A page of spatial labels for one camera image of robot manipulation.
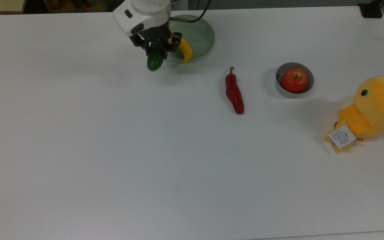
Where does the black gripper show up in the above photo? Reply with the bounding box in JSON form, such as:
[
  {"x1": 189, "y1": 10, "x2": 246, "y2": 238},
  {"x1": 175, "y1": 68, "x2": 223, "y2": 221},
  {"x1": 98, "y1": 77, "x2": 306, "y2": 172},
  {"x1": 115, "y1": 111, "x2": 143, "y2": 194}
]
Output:
[{"x1": 129, "y1": 23, "x2": 182, "y2": 56}]

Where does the green cucumber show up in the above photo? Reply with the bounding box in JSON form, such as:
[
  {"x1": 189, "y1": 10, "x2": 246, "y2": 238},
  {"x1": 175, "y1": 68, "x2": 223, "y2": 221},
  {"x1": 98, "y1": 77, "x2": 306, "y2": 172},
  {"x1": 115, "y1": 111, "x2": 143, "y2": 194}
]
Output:
[{"x1": 147, "y1": 45, "x2": 166, "y2": 72}]

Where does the grey metal bowl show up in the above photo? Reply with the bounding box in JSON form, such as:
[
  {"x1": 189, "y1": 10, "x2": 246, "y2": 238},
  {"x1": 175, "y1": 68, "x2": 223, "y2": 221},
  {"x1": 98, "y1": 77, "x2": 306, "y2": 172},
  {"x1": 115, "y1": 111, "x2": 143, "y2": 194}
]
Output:
[{"x1": 275, "y1": 62, "x2": 314, "y2": 99}]

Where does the yellow banana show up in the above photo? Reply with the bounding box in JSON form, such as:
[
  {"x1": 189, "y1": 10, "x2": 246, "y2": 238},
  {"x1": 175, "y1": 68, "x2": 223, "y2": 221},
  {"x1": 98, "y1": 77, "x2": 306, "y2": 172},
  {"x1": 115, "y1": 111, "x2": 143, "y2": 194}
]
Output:
[{"x1": 169, "y1": 30, "x2": 193, "y2": 64}]

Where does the pale green plate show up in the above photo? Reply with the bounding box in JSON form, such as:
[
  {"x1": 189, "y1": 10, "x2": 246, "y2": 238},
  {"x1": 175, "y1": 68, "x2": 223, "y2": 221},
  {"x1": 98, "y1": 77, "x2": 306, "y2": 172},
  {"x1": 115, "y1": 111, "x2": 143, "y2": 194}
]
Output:
[{"x1": 165, "y1": 14, "x2": 215, "y2": 63}]

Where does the red chili pepper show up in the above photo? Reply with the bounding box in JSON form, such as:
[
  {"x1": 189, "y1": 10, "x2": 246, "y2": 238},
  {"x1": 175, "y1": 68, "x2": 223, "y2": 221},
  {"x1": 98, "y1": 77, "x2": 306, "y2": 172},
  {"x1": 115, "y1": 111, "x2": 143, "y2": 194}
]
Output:
[{"x1": 225, "y1": 67, "x2": 245, "y2": 115}]

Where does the red apple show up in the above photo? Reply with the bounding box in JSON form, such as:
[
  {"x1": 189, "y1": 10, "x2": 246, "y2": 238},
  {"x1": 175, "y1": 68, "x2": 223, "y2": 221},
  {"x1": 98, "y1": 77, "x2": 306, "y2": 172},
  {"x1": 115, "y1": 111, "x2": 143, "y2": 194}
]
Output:
[{"x1": 280, "y1": 68, "x2": 308, "y2": 94}]

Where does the white paper plush tag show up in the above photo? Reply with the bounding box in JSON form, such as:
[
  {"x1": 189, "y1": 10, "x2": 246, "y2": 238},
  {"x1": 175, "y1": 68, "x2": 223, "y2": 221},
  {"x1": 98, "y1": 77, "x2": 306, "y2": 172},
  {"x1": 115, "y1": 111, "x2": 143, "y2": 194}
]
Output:
[{"x1": 328, "y1": 124, "x2": 356, "y2": 149}]

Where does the yellow plush toy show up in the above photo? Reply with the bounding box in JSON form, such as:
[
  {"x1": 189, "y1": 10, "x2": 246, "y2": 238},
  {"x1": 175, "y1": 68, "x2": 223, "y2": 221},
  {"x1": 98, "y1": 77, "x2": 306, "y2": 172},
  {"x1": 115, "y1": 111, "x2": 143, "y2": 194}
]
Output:
[{"x1": 325, "y1": 75, "x2": 384, "y2": 154}]

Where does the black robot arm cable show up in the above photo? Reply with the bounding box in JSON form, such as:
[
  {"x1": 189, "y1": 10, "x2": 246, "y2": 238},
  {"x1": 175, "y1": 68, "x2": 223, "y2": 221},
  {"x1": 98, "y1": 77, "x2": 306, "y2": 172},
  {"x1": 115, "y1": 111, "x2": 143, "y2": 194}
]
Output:
[{"x1": 169, "y1": 0, "x2": 212, "y2": 23}]

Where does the black camera stand clamp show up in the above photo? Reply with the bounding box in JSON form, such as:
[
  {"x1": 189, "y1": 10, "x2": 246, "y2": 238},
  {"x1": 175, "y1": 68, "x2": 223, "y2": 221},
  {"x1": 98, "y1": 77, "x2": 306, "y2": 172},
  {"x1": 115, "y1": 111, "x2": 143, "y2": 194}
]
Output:
[{"x1": 359, "y1": 0, "x2": 384, "y2": 19}]

